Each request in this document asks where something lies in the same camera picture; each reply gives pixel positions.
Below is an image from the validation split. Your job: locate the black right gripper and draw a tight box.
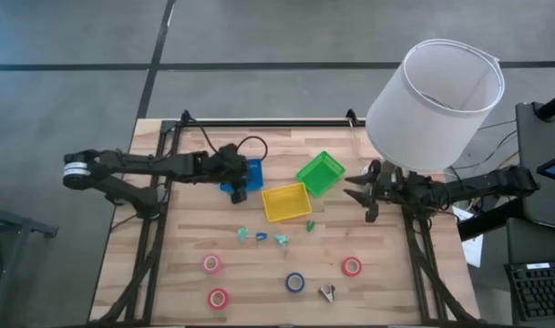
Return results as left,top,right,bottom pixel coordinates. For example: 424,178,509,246
343,159,413,209

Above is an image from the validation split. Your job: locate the green plastic basket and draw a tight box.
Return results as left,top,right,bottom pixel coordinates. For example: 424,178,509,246
295,149,347,199

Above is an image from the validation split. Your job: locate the yellow plastic basket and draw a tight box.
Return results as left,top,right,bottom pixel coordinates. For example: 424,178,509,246
261,181,313,224

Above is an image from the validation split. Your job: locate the red tape roll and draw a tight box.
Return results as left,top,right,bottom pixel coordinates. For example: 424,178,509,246
341,256,364,278
207,287,231,311

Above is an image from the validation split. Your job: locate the pink tape roll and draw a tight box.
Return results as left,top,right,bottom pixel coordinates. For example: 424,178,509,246
200,253,224,275

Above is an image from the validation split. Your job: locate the silver black staple remover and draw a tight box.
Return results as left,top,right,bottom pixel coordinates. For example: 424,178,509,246
319,282,337,303

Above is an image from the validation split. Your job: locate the blue tape roll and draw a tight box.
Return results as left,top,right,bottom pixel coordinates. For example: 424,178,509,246
284,272,306,294

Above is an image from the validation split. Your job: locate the blue plastic basket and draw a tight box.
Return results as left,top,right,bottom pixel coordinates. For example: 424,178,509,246
219,157,265,193

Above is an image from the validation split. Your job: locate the silver lamp base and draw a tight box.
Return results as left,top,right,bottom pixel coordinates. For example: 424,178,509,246
361,159,404,182

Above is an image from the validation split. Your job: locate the white lamp shade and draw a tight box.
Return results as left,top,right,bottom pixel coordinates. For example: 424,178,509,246
365,37,506,174

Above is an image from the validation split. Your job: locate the white paper sheet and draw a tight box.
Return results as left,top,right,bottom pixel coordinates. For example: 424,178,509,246
450,205,486,269

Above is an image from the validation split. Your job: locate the black stand foot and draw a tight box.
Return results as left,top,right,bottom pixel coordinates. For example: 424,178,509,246
457,196,527,242

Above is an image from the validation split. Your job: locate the grey laptop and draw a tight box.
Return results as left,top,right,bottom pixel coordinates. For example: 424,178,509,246
515,102,555,232

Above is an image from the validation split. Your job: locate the dark grey metal stand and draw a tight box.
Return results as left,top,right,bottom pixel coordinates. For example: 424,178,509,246
0,181,59,328

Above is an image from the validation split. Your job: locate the black keyboard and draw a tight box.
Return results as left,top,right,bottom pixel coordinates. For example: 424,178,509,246
504,260,555,323

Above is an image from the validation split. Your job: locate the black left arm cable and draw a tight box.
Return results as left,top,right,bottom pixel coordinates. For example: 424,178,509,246
185,113,270,161

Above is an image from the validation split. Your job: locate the clear lamp cord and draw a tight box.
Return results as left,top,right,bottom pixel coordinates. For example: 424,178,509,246
348,118,365,161

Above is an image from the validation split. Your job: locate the black aluminium frame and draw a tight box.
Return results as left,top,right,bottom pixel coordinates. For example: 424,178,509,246
89,108,481,327

